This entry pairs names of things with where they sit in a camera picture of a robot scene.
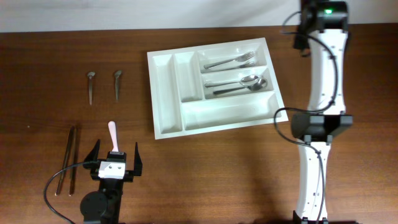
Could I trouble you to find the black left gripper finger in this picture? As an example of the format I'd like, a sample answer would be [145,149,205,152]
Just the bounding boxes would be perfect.
[84,139,101,162]
[134,142,143,176]

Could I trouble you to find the steel fork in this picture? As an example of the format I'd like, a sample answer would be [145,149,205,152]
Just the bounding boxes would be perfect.
[213,62,256,72]
[203,52,255,69]

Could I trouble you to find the large steel spoon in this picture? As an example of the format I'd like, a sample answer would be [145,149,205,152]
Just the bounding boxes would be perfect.
[204,75,260,88]
[213,78,268,95]

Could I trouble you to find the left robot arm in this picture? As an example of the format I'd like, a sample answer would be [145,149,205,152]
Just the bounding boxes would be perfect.
[80,140,143,224]

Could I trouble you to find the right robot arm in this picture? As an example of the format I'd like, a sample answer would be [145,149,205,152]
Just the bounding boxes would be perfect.
[291,1,353,223]

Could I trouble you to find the pink white plastic knife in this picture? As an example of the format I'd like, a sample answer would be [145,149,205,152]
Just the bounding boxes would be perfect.
[108,121,119,152]

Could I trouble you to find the steel fork in tray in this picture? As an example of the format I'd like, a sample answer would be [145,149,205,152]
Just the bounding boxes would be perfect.
[203,52,255,69]

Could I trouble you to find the small steel teaspoon left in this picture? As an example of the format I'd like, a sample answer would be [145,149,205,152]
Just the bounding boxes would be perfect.
[87,72,96,105]

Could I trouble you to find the small steel teaspoon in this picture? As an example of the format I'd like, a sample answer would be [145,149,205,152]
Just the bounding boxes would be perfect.
[114,70,123,101]
[87,72,96,105]

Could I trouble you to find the small steel teaspoon right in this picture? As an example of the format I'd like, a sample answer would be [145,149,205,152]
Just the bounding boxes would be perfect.
[114,70,123,101]

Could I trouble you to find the white plastic cutlery tray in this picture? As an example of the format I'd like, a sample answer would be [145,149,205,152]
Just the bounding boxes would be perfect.
[147,38,288,139]

